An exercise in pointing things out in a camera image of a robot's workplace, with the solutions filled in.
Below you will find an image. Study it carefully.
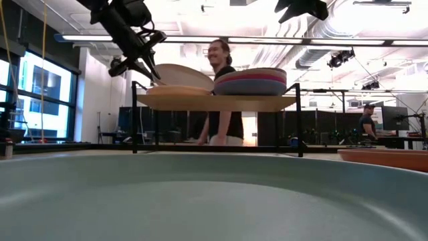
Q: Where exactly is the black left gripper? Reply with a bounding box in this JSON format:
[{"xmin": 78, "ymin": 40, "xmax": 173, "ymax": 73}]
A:
[{"xmin": 108, "ymin": 30, "xmax": 168, "ymax": 82}]

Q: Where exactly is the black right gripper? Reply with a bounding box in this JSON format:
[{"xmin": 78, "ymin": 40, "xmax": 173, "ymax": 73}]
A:
[{"xmin": 274, "ymin": 0, "xmax": 330, "ymax": 24}]

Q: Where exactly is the peach plate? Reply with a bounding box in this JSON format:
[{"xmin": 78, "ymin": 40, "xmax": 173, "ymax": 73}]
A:
[{"xmin": 146, "ymin": 84, "xmax": 212, "ymax": 96}]

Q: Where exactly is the beige plate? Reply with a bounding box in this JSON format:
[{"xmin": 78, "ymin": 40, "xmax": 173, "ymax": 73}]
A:
[{"xmin": 152, "ymin": 63, "xmax": 215, "ymax": 92}]

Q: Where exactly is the taupe plate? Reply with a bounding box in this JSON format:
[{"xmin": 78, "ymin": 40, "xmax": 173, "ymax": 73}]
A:
[{"xmin": 215, "ymin": 67, "xmax": 288, "ymax": 78}]

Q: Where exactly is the purple plate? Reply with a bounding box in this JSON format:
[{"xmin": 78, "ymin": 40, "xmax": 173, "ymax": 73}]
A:
[{"xmin": 213, "ymin": 78, "xmax": 288, "ymax": 88}]

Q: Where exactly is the grey-green plate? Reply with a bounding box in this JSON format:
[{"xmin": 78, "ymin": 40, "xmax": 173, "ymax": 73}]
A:
[{"xmin": 0, "ymin": 153, "xmax": 428, "ymax": 241}]

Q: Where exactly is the black room partition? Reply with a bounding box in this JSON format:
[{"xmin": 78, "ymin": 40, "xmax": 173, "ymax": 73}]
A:
[
  {"xmin": 116, "ymin": 106, "xmax": 210, "ymax": 144},
  {"xmin": 257, "ymin": 110, "xmax": 362, "ymax": 147}
]

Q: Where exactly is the long ceiling light strip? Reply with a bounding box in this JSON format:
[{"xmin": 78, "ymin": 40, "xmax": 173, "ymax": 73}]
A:
[{"xmin": 55, "ymin": 33, "xmax": 428, "ymax": 47}]

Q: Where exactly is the person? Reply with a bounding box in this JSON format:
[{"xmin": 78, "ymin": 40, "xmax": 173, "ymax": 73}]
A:
[
  {"xmin": 196, "ymin": 38, "xmax": 245, "ymax": 147},
  {"xmin": 358, "ymin": 103, "xmax": 379, "ymax": 141}
]

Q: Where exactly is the thin black tripod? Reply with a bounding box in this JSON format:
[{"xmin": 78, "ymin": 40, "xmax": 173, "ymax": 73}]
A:
[{"xmin": 96, "ymin": 111, "xmax": 103, "ymax": 145}]

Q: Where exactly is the large window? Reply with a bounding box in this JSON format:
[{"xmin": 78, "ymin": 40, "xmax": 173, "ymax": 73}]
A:
[{"xmin": 0, "ymin": 50, "xmax": 80, "ymax": 140}]

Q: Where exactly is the black table clamp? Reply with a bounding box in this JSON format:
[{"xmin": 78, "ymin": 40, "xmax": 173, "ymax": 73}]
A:
[{"xmin": 13, "ymin": 143, "xmax": 338, "ymax": 154}]

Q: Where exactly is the black computer monitor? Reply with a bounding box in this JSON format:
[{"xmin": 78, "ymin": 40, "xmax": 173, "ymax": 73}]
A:
[{"xmin": 381, "ymin": 105, "xmax": 411, "ymax": 132}]

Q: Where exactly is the dark equipment stand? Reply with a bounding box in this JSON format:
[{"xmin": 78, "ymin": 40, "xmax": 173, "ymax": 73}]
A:
[{"xmin": 0, "ymin": 100, "xmax": 27, "ymax": 145}]

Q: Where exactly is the dark office desk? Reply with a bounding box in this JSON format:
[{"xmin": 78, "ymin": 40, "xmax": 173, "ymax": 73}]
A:
[{"xmin": 374, "ymin": 133, "xmax": 428, "ymax": 150}]

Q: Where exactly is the black boom stand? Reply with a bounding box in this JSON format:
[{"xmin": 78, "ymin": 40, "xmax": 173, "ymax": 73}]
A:
[{"xmin": 396, "ymin": 112, "xmax": 428, "ymax": 139}]

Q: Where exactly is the orange plate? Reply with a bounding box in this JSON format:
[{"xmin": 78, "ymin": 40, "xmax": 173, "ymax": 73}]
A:
[{"xmin": 336, "ymin": 149, "xmax": 428, "ymax": 174}]

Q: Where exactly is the black overhead mount bar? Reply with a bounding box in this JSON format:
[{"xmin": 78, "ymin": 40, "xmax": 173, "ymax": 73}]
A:
[{"xmin": 352, "ymin": 0, "xmax": 413, "ymax": 15}]

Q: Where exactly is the wooden shelf with black frame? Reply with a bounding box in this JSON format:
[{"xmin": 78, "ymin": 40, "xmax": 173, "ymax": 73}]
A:
[{"xmin": 131, "ymin": 80, "xmax": 305, "ymax": 158}]

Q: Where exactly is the yellow hanging cable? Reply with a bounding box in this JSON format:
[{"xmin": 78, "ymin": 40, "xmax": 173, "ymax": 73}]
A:
[{"xmin": 0, "ymin": 5, "xmax": 34, "ymax": 141}]

